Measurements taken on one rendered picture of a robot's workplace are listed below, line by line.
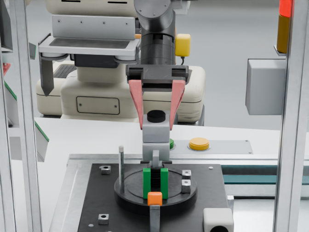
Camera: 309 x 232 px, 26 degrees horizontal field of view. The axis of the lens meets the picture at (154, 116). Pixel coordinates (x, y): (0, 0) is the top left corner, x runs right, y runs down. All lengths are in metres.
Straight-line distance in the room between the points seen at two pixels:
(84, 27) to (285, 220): 0.95
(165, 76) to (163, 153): 0.12
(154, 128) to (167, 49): 0.13
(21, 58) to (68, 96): 0.87
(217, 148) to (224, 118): 2.65
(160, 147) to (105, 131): 0.60
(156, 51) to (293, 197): 0.32
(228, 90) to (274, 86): 3.51
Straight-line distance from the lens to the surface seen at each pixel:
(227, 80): 4.62
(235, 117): 4.01
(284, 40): 0.91
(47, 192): 1.39
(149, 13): 1.04
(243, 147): 1.34
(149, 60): 1.09
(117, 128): 1.68
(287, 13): 0.90
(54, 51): 1.72
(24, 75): 1.02
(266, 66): 0.93
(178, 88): 1.07
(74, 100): 1.88
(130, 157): 1.29
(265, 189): 1.25
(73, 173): 1.24
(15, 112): 1.08
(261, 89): 0.93
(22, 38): 1.00
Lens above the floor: 1.52
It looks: 22 degrees down
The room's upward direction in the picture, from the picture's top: straight up
